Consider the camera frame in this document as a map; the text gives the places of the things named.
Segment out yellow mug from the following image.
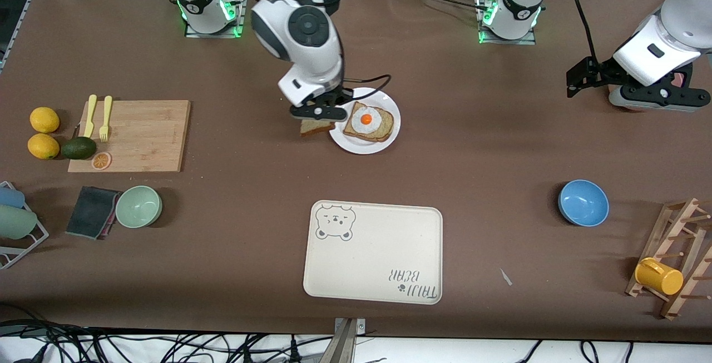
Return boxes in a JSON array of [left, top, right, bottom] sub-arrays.
[[635, 257, 684, 296]]

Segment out wooden mug rack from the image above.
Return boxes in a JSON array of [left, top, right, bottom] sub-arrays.
[[625, 197, 712, 320]]

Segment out yellow plastic fork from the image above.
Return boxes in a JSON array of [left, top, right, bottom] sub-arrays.
[[99, 95, 113, 143]]

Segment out tangled black floor cables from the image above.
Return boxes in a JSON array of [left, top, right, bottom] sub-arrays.
[[0, 305, 334, 363]]

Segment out dark green avocado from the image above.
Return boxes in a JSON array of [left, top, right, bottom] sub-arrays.
[[61, 136, 97, 160]]

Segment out pink bowl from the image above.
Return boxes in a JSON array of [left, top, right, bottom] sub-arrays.
[[612, 71, 686, 113]]

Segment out cream bear print tray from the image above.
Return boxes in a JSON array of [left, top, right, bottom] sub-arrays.
[[303, 200, 444, 305]]

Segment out blue bowl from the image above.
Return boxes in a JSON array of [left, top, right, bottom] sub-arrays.
[[558, 180, 610, 227]]

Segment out plain bread slice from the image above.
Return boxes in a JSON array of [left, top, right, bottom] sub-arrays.
[[300, 118, 337, 137]]

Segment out wooden cutting board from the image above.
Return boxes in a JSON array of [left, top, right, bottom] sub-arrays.
[[67, 100, 191, 173]]

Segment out pale green cup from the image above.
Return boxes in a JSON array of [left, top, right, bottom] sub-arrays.
[[0, 205, 38, 240]]

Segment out round white plate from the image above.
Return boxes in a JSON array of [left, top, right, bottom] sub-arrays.
[[328, 87, 401, 155]]

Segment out white wire rack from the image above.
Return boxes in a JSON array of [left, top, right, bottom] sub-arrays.
[[0, 181, 50, 270]]

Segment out pale green bowl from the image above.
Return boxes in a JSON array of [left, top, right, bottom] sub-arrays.
[[115, 185, 163, 228]]

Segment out yellow plastic knife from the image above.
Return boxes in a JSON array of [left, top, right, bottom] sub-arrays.
[[83, 95, 98, 139]]

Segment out yellow lemon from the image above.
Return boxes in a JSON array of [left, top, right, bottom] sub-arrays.
[[27, 133, 60, 160], [29, 107, 60, 133]]

